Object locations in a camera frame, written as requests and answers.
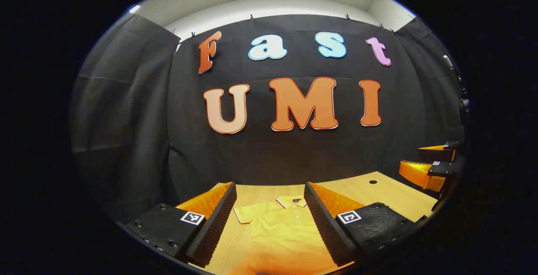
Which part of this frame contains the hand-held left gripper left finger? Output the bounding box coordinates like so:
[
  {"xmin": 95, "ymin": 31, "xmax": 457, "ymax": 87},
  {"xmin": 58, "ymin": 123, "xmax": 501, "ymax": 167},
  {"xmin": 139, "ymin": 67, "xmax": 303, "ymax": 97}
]
[{"xmin": 125, "ymin": 181, "xmax": 238, "ymax": 268}]

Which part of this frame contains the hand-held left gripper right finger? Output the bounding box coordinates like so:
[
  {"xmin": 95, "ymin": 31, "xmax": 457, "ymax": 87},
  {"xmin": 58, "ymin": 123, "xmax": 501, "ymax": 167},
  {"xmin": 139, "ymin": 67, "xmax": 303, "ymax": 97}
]
[{"xmin": 303, "ymin": 181, "xmax": 417, "ymax": 267}]

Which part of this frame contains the orange T-shirt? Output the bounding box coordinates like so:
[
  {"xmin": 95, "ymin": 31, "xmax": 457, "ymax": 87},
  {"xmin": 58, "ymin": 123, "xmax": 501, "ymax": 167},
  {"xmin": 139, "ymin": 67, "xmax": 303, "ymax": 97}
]
[{"xmin": 232, "ymin": 195, "xmax": 356, "ymax": 275}]

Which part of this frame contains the black backdrop cloth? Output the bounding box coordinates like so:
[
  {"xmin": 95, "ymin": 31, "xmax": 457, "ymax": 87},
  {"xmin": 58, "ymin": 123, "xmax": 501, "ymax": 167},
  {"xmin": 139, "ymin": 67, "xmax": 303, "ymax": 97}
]
[{"xmin": 69, "ymin": 13, "xmax": 467, "ymax": 225}]

